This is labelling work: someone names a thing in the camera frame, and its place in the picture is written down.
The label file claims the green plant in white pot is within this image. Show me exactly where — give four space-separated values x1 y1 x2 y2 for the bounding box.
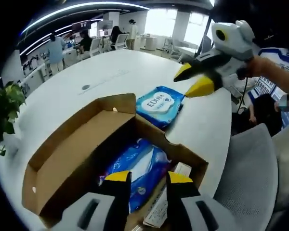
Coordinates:
0 81 27 157

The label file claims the brown cardboard shoe box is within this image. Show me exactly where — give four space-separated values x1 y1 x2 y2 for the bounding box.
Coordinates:
21 93 209 230

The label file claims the blue white sign board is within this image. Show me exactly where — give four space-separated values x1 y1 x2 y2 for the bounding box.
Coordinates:
247 47 289 128

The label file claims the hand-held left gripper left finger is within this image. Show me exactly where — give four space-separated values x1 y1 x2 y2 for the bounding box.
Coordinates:
69 170 133 231

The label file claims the dark blue soft pack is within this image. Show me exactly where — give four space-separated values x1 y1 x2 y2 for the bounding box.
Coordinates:
100 138 172 214

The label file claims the grey mesh chair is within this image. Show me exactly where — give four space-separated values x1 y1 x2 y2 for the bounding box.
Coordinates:
212 122 279 213

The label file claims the person's beige clothing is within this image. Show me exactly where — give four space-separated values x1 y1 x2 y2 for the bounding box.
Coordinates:
271 115 289 218

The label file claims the ceiling light strip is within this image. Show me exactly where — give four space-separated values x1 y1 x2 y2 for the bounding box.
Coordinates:
21 1 150 35

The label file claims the white mesh office chair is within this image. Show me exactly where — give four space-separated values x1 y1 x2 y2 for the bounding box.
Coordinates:
114 33 129 50
90 38 103 57

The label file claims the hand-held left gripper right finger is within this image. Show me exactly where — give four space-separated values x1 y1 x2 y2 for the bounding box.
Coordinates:
165 171 235 231

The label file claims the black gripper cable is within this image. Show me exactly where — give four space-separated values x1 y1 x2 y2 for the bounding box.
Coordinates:
235 76 250 114

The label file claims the light blue wet wipes pack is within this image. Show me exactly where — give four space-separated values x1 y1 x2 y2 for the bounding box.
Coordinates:
135 85 186 129

